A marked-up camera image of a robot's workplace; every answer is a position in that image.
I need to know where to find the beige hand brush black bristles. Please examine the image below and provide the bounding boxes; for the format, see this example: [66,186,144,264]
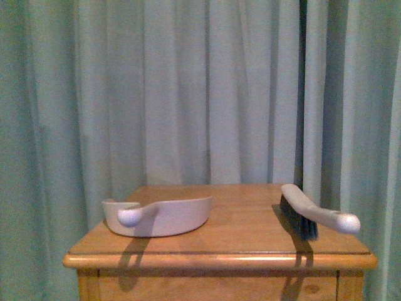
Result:
[279,184,361,241]

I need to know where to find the beige plastic dustpan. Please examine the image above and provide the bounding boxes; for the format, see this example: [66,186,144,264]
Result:
[102,196,212,238]

